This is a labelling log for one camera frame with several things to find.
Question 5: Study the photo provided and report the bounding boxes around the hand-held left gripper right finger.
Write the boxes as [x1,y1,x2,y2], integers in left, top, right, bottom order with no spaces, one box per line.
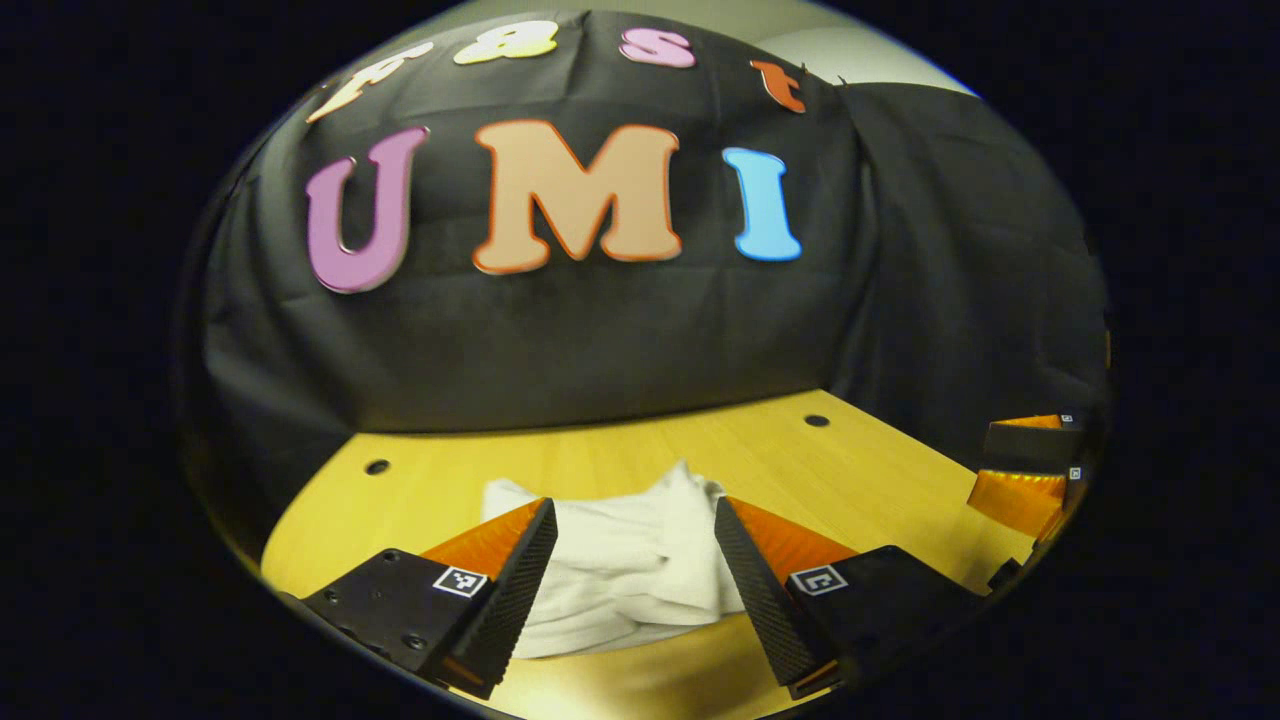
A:
[713,496,987,700]

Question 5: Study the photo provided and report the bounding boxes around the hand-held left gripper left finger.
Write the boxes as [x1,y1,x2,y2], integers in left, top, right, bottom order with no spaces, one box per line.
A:
[300,497,560,700]

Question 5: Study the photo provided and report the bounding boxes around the white jeans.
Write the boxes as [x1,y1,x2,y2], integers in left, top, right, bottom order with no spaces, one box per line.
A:
[482,460,747,660]

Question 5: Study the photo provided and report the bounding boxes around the black backdrop cloth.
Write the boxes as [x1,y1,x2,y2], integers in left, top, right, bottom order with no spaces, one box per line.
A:
[185,10,1111,566]

